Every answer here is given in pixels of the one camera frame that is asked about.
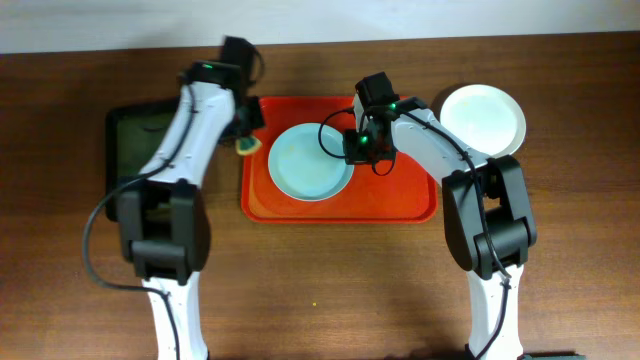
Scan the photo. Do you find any light blue plate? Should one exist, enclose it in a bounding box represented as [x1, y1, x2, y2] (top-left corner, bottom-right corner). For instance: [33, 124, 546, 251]
[268, 123, 355, 202]

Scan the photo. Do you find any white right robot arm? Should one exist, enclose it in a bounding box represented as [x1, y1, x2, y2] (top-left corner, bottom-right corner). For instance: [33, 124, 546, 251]
[343, 72, 537, 360]

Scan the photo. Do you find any yellow green sponge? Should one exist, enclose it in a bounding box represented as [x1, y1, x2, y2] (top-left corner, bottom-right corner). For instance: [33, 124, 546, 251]
[235, 135, 262, 156]

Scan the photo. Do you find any dark green tray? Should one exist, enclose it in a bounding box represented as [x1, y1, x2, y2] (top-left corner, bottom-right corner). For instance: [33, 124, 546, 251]
[105, 98, 179, 194]

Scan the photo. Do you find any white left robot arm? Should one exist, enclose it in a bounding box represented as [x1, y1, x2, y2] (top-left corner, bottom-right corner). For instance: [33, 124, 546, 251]
[115, 36, 265, 359]

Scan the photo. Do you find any red plastic tray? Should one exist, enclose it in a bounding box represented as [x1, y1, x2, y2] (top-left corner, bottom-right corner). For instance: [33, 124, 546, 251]
[241, 96, 438, 224]

